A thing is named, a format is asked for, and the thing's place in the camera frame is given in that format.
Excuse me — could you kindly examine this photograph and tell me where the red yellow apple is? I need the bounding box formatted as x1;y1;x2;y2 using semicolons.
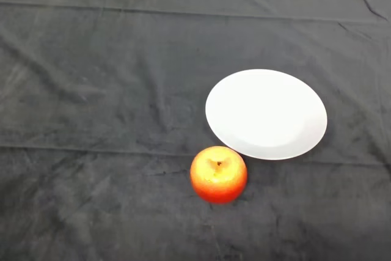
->
189;145;249;205

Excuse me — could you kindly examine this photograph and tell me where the white round plate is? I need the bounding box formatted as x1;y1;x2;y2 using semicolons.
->
205;68;328;161

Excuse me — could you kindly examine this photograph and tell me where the black cloth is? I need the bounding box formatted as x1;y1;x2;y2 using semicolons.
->
0;0;391;261

